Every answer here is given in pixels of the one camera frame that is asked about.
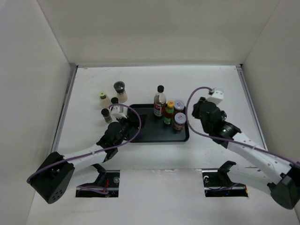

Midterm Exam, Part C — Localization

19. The sauce jar white lid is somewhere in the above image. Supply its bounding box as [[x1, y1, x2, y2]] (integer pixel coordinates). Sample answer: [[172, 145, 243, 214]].
[[174, 100, 185, 115], [173, 112, 186, 131]]

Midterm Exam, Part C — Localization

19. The small spice jar black lid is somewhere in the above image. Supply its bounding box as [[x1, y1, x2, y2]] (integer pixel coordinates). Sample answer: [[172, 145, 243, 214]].
[[111, 97, 120, 109]]

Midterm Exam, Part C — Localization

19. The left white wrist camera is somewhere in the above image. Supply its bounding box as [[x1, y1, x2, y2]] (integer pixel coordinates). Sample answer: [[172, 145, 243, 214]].
[[111, 105, 127, 119]]

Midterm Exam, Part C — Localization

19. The large grinder black top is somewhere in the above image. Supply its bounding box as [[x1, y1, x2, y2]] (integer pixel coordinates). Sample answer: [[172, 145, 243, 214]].
[[113, 81, 128, 103]]

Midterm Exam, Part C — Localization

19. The black rectangular tray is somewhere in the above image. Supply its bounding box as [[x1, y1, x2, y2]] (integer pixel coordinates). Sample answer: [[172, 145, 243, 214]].
[[130, 104, 189, 143]]

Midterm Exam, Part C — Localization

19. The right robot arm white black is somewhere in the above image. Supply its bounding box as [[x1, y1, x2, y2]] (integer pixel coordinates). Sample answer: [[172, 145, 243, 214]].
[[192, 97, 300, 210]]

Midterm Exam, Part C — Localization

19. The small spice jar front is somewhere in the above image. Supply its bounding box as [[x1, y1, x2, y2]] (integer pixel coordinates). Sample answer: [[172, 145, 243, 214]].
[[101, 108, 112, 124]]

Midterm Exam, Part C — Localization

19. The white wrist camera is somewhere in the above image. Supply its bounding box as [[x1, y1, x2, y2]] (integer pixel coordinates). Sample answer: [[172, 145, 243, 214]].
[[206, 88, 224, 105], [111, 105, 127, 119]]

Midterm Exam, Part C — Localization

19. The chili sauce bottle green label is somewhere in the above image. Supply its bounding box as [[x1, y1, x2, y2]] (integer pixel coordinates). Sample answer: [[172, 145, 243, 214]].
[[164, 101, 174, 125]]

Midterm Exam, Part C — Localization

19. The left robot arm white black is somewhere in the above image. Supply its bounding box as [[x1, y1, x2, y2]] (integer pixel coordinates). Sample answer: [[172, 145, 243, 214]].
[[27, 110, 147, 204]]

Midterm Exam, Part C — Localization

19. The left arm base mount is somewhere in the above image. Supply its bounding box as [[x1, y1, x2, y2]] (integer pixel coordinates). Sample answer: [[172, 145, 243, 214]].
[[75, 164, 120, 198]]

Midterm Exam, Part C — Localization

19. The shaker yellow lid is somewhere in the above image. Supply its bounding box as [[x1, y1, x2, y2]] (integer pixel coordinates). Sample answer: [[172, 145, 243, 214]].
[[98, 91, 111, 108]]

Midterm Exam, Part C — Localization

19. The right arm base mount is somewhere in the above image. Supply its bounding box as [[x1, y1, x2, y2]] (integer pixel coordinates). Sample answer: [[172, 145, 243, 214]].
[[202, 161, 248, 197]]

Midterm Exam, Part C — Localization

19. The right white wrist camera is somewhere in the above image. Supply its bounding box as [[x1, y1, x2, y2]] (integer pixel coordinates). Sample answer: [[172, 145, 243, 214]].
[[206, 88, 224, 105]]

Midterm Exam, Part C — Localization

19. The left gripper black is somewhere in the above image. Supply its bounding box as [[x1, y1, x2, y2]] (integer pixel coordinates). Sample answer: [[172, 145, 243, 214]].
[[115, 111, 146, 147]]

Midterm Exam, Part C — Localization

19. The soy sauce bottle red label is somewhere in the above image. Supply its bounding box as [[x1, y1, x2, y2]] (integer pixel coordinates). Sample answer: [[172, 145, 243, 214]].
[[154, 85, 166, 117]]

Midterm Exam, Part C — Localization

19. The sauce jar white lid front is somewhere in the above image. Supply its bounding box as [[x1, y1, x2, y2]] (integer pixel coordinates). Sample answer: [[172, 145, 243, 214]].
[[173, 112, 186, 131]]

